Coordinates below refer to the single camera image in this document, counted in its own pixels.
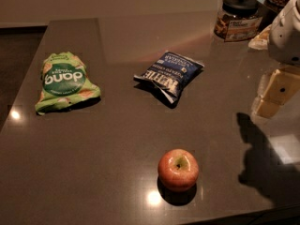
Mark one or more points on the red yellow apple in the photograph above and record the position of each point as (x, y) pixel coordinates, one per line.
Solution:
(178, 170)

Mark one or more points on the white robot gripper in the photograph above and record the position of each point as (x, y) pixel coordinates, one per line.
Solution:
(287, 41)

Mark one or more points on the blue Kettle chip bag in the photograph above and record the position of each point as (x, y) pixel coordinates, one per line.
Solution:
(170, 74)

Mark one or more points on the glass jar with black lid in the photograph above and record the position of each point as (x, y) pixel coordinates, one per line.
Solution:
(237, 20)

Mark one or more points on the crumpled pale wrapper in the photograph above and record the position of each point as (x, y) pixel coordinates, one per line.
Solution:
(260, 42)

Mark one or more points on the green Dang chip bag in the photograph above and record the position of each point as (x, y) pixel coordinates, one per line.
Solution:
(65, 83)

